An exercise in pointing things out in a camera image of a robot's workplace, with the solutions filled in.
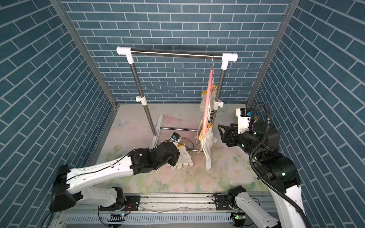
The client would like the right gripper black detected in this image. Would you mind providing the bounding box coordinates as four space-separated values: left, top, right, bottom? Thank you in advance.
218 122 259 161

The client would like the white glove yellow cuff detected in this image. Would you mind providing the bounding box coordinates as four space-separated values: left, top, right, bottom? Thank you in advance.
167 142 194 170

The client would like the white cotton glove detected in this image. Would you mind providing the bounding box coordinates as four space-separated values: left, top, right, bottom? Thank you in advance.
199 89 216 115
198 123 217 161

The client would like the pink clip hanger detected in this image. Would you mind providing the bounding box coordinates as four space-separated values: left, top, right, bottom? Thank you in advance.
198 57 214 141

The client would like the beige cotton glove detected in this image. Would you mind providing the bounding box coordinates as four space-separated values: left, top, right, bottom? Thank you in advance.
195 116 210 143

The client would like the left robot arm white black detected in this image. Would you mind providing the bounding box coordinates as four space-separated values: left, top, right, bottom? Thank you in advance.
49 141 181 212

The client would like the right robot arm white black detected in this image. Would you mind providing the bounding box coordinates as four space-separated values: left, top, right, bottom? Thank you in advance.
218 121 311 228

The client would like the metal clothes drying rack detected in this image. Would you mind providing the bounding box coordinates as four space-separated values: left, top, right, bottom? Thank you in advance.
116 46 239 171

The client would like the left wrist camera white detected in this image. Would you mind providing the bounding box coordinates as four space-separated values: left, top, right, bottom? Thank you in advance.
169 132 181 142

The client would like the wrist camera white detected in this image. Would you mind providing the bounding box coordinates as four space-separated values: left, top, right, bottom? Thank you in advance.
169 132 181 142
236 107 253 134

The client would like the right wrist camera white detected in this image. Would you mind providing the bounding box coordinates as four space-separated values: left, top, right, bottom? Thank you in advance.
236 107 253 134

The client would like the aluminium front rail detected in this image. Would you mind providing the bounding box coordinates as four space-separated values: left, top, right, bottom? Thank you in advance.
49 192 303 228

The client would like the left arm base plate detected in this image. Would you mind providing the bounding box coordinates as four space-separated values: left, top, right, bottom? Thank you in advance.
99 195 141 212

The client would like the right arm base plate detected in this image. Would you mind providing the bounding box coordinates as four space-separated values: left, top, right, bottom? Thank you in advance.
211 193 241 211

